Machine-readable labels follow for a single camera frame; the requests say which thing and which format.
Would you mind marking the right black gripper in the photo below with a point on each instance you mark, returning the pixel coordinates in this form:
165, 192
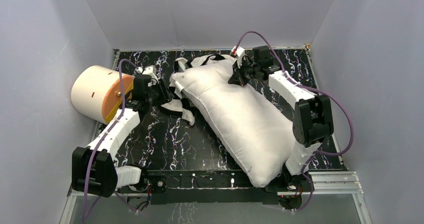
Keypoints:
237, 77

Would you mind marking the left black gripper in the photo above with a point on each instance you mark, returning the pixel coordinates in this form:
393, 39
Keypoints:
162, 92

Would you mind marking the black white striped pillowcase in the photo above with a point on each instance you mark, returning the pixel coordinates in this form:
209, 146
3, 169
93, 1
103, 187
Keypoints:
191, 78

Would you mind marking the white pillow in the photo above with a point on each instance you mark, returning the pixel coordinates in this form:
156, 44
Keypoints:
252, 129

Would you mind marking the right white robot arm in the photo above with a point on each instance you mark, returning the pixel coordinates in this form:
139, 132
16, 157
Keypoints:
312, 116

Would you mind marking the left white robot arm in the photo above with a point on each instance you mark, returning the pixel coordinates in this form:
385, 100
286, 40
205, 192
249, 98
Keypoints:
93, 168

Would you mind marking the white orange cylinder roll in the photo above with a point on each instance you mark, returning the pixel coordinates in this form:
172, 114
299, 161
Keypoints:
95, 93

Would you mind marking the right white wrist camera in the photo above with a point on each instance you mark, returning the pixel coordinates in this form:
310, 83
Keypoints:
238, 52

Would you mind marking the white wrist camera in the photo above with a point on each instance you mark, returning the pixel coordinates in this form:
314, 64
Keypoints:
238, 52
151, 71

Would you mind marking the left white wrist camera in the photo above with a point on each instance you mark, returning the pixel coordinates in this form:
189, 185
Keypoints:
151, 71

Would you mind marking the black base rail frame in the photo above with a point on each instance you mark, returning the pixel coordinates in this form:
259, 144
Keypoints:
225, 186

